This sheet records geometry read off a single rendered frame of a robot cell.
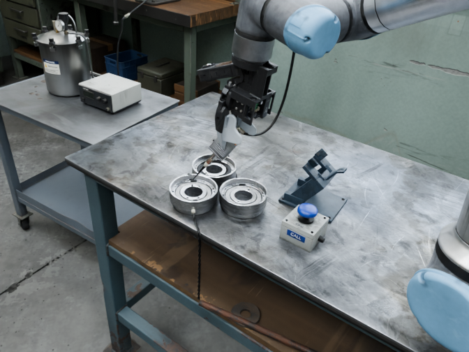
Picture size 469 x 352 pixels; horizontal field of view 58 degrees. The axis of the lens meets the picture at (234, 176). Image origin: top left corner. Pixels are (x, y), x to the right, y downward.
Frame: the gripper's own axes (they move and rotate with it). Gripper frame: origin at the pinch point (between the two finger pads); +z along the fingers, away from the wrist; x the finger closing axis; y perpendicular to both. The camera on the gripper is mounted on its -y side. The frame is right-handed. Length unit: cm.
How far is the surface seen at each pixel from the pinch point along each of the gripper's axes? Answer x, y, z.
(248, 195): -0.6, 8.9, 10.2
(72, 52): 25, -89, 20
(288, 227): -6.0, 21.8, 6.5
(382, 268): -0.6, 40.1, 7.8
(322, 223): -1.6, 26.5, 5.0
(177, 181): -8.5, -5.3, 10.6
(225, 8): 130, -99, 23
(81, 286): -4, -55, 101
